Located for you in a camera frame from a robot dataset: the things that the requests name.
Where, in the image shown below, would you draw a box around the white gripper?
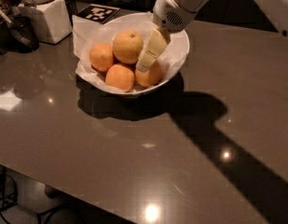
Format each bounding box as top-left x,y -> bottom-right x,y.
136,0 -> 197,73

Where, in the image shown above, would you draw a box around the yellow-orange orange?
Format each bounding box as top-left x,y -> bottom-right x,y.
113,30 -> 144,64

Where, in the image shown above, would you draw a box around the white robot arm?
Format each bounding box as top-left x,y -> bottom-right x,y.
136,0 -> 288,73

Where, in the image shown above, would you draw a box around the right orange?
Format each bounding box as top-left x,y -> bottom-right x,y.
135,62 -> 163,88

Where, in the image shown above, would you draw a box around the white bowl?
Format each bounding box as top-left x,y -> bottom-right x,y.
75,12 -> 191,97

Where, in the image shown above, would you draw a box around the front orange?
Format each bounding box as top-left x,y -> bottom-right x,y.
105,63 -> 135,92

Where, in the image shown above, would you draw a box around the left orange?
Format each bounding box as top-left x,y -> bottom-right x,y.
89,43 -> 115,72

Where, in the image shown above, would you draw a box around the black white marker tag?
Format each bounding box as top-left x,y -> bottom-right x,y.
77,4 -> 120,24

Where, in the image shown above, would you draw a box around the white paper liner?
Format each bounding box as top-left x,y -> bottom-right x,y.
72,11 -> 185,95

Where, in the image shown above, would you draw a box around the white ceramic jar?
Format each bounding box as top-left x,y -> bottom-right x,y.
18,0 -> 72,44

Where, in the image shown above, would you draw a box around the dark pan with handle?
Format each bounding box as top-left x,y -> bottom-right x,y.
0,8 -> 39,53

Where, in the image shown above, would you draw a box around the black floor cables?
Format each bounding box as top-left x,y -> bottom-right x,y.
0,165 -> 86,224

